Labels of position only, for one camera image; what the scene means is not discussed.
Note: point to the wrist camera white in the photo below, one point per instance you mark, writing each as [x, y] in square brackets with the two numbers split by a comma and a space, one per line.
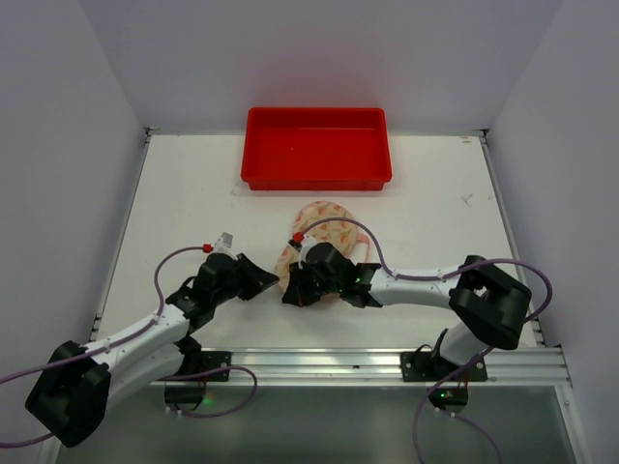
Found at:
[223, 245]
[302, 243]

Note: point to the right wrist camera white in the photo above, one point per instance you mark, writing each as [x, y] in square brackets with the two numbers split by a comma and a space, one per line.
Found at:
[302, 243]

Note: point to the aluminium front rail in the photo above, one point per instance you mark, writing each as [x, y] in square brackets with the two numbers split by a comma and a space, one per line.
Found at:
[348, 367]

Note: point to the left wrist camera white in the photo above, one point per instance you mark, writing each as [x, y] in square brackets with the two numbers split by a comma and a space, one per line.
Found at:
[223, 245]

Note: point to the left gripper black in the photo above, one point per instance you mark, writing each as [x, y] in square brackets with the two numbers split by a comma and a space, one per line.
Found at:
[246, 276]

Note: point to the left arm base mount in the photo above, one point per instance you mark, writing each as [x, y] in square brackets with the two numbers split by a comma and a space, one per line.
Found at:
[197, 393]

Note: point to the red plastic tray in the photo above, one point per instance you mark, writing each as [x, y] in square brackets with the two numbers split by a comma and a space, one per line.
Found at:
[316, 148]

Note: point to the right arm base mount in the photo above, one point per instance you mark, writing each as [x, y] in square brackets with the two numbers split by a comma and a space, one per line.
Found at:
[430, 372]

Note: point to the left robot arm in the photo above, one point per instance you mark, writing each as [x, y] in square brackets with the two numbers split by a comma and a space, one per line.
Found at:
[81, 382]

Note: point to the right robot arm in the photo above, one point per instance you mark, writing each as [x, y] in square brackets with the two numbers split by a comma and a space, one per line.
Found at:
[490, 304]

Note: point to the floral mesh laundry bag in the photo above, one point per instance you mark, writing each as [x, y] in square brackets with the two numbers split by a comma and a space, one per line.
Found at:
[342, 247]

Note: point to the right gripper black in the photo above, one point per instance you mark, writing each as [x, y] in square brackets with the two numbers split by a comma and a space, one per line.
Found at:
[304, 283]

